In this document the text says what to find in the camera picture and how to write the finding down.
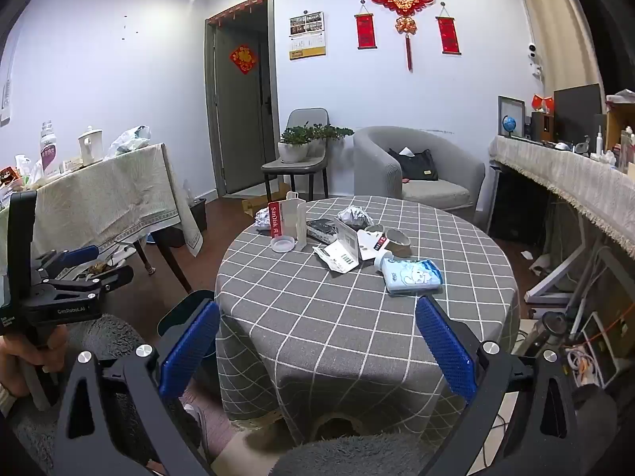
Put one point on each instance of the potted plant white pot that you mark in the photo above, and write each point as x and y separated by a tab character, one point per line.
292	151
327	133

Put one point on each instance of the bottle with purple label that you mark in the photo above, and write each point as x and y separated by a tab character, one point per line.
48	151

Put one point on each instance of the black computer tower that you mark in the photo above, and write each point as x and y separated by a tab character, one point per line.
516	203

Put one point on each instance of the small red flags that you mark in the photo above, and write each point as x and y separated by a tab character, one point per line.
543	101

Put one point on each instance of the wall paper sheet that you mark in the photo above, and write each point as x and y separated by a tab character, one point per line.
5	101

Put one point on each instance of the clear plastic bags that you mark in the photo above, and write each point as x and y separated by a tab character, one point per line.
25	168

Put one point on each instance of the person's right leg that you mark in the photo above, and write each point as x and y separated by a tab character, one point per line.
347	456

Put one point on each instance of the person's left hand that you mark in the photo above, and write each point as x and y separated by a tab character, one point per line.
20	357

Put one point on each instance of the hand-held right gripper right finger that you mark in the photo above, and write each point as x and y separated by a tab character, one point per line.
446	352

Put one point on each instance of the dark water bottle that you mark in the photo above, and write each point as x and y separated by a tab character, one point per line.
545	329

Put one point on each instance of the red door decoration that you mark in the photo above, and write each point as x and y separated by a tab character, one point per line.
243	59

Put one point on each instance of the torn white barcode carton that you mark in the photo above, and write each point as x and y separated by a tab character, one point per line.
340	259

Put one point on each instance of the person's left forearm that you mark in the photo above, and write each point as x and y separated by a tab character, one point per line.
5	401

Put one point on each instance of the white plastic lid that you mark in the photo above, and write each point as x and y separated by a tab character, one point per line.
283	245

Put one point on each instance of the small black bin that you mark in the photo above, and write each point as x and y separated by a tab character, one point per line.
198	213

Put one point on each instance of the red hanging scroll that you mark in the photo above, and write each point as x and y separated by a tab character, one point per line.
448	34
364	29

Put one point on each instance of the blue basin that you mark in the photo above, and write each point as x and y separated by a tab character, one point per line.
151	240

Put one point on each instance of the person's left leg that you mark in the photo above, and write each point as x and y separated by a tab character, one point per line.
114	337

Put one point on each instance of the crumpled plastic bag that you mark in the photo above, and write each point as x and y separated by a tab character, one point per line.
129	140

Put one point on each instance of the red snack packet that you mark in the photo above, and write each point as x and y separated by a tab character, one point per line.
7	176

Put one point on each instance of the white carton with red label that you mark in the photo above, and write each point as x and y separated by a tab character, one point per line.
369	247

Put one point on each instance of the small foil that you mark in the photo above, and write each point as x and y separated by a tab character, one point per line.
261	218

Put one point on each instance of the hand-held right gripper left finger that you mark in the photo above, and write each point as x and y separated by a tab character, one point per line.
191	349

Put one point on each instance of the beige fringed desk cloth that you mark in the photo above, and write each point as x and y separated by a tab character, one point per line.
560	168

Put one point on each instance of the grey armchair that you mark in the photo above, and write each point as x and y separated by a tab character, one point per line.
377	163

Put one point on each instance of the white security camera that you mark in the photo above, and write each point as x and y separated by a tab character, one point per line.
533	54

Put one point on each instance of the beige floor mat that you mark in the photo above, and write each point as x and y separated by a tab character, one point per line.
248	424

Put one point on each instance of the black bag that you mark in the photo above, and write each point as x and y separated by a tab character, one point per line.
414	166

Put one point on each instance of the wall calendar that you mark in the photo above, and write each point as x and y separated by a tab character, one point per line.
307	37

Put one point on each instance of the person's white slipper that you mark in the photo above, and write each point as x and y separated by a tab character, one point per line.
196	424

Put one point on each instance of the white squeeze bottle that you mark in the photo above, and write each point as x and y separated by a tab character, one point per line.
599	141

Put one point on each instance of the picture frame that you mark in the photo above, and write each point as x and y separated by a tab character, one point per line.
518	109

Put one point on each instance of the grey door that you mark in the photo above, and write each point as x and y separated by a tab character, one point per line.
240	124

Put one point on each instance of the white kettle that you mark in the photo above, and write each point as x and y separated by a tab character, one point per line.
90	146

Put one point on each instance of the brown speaker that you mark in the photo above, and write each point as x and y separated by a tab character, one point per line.
543	126

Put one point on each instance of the brown cardboard box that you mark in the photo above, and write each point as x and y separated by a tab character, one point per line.
617	126

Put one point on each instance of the grey dining chair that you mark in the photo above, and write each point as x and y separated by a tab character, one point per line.
297	119

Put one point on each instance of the blue white tissue pack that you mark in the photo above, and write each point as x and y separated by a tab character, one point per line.
411	277

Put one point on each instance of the clear plastic blister pack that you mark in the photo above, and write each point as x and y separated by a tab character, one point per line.
298	223

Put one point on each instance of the beige patterned tablecloth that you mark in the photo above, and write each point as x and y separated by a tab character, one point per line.
114	198

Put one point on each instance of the white paper scrap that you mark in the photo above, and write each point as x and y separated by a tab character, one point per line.
526	254

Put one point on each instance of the large foil ball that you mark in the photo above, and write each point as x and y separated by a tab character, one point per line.
354	217

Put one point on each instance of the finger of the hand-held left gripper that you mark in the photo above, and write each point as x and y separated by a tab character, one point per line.
82	254
116	276

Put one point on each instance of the beige curtain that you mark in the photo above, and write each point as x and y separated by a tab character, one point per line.
560	34

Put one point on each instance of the black monitor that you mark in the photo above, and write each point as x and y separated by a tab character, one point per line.
578	114

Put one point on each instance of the dark teal trash bin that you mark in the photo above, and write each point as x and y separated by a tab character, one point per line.
178	315

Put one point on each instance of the black packet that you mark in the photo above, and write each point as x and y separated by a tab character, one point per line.
321	229

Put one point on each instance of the grey door frame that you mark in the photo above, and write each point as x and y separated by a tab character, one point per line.
273	109

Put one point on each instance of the flat cardboard box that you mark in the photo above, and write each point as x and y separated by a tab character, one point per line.
258	201

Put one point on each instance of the white desk leg frame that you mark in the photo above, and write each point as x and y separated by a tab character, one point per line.
560	272

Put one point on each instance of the red card packaging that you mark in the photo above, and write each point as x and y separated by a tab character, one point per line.
275	219

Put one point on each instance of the small blue globe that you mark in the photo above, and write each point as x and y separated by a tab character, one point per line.
508	123

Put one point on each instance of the person's leg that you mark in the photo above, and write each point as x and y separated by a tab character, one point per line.
114	337
347	456

